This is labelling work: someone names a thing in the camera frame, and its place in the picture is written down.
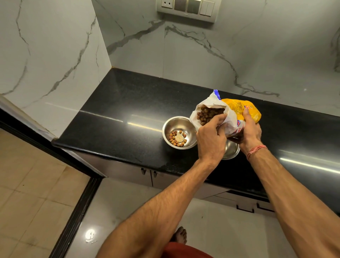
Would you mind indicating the white switch panel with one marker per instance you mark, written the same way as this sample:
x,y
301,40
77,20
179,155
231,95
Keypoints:
x,y
207,8

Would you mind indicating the black door frame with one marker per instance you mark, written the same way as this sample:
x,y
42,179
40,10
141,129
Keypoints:
x,y
26,134

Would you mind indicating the person's left foot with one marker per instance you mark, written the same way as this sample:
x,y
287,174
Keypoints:
x,y
179,235

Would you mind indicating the brown base cabinet door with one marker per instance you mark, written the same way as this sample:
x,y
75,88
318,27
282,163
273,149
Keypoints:
x,y
119,170
164,182

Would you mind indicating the red shirt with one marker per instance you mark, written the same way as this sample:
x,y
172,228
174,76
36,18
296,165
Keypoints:
x,y
186,252

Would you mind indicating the steel food bowl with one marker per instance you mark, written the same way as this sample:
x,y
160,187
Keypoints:
x,y
180,123

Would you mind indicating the person's left forearm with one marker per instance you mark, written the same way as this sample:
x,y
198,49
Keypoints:
x,y
159,212

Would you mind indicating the steel water bowl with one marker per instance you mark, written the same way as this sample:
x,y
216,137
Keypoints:
x,y
231,150

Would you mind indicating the yellow dog food bag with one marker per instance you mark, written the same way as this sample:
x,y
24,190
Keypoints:
x,y
239,106

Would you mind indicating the person's right forearm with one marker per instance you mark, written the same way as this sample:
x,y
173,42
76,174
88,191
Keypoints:
x,y
292,199

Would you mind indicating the person's left hand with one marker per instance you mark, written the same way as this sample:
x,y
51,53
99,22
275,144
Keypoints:
x,y
211,141

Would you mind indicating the person's right hand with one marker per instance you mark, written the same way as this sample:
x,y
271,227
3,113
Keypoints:
x,y
251,135

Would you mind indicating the brown drawer front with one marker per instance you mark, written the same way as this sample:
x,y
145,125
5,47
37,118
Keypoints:
x,y
223,204
247,200

